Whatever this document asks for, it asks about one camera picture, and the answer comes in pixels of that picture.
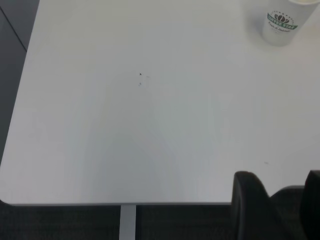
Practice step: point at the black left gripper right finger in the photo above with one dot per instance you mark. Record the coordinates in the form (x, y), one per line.
(312, 207)

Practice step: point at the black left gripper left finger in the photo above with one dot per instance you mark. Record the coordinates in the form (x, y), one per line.
(250, 207)

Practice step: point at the white paper coffee cup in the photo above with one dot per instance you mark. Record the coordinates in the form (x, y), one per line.
(280, 32)

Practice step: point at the grey metal table leg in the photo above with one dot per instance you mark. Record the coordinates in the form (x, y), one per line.
(127, 222)

